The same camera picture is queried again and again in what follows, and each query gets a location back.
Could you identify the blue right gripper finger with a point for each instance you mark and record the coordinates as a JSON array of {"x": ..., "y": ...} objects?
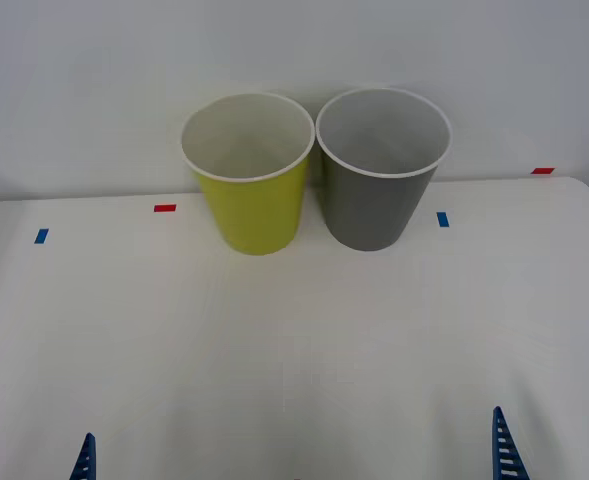
[{"x": 505, "y": 450}]

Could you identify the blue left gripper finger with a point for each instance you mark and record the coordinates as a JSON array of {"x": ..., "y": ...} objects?
[{"x": 85, "y": 460}]

